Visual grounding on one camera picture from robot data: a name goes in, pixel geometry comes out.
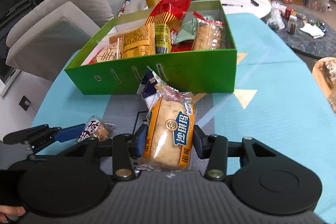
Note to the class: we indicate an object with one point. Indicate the red snack bag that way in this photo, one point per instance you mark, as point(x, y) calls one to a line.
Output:
point(171, 13)

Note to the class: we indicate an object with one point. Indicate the yellow sachima cake pack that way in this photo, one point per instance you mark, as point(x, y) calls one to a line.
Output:
point(170, 119)

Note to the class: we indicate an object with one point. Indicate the dark marble round table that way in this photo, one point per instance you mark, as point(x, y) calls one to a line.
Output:
point(313, 36)

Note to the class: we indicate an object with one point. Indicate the wall power socket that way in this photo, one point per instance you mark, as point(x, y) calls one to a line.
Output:
point(24, 103)

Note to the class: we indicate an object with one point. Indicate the white round table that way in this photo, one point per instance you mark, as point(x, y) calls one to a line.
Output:
point(261, 11)

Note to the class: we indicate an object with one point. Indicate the black pen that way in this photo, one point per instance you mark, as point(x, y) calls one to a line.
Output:
point(231, 5)

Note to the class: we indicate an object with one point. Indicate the green snack packet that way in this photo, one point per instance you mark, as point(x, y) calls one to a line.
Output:
point(189, 30)

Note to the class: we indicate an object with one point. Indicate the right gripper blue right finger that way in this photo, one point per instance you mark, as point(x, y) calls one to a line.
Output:
point(215, 149)

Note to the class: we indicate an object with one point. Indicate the yellow cracker pack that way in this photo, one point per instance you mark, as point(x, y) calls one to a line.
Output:
point(137, 43)

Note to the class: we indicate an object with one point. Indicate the round brown cookie pack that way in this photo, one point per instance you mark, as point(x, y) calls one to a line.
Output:
point(96, 128)

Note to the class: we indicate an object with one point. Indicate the red round patterned pack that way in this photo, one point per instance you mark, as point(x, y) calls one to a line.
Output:
point(108, 53)

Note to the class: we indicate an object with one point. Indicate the black marker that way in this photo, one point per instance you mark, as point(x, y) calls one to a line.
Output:
point(254, 3)

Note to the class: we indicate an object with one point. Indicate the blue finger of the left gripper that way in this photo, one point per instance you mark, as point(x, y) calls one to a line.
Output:
point(69, 133)

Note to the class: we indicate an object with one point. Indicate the small spice jar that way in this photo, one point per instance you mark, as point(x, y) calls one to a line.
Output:
point(292, 24)

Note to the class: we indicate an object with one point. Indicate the blue table mat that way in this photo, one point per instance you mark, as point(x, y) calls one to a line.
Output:
point(276, 101)

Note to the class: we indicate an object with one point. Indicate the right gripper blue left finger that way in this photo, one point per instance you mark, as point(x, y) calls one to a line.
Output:
point(125, 148)

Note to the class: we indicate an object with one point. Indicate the green cardboard box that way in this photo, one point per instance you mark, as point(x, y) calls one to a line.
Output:
point(190, 71)

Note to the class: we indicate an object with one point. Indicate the clear wrapped biscuit pack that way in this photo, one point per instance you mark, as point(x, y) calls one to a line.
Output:
point(209, 33)

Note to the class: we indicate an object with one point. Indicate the grey sofa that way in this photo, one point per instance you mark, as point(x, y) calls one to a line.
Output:
point(42, 41)

